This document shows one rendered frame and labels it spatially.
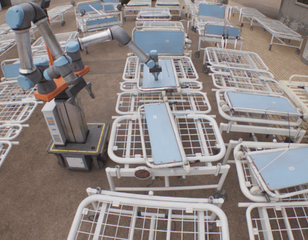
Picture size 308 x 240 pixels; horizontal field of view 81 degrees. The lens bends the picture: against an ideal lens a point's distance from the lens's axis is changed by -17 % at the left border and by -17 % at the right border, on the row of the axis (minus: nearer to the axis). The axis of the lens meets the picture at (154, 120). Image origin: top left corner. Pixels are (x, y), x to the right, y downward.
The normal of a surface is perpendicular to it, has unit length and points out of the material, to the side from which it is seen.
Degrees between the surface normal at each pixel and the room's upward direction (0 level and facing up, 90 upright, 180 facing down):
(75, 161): 90
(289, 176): 5
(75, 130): 90
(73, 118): 90
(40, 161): 0
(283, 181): 5
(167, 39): 90
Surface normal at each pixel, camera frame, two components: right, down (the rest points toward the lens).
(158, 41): 0.02, 0.62
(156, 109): -0.02, -0.78
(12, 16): -0.19, 0.50
